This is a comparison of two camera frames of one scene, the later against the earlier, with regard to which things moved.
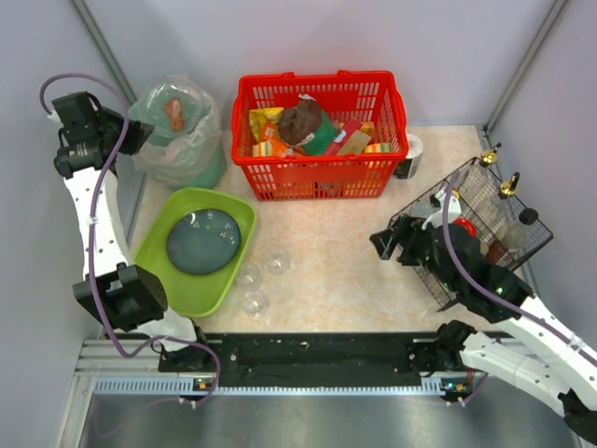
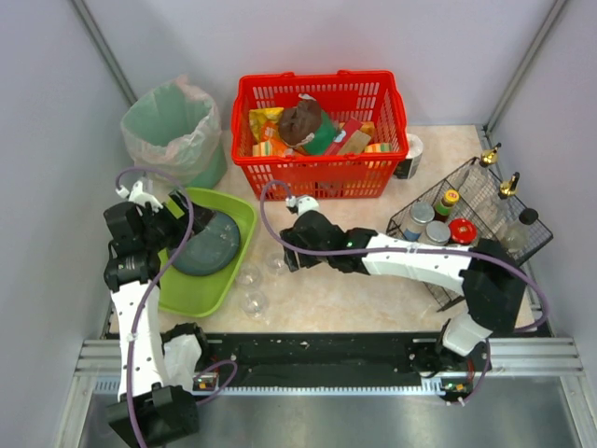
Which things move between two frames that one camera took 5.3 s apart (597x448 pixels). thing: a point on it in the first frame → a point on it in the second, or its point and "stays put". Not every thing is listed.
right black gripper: [404, 243] → [289, 249]
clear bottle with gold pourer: [483, 180] stays put
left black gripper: [124, 135] → [185, 211]
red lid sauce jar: [468, 225] stays put
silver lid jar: [423, 209] stays put
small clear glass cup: [247, 275] stays put
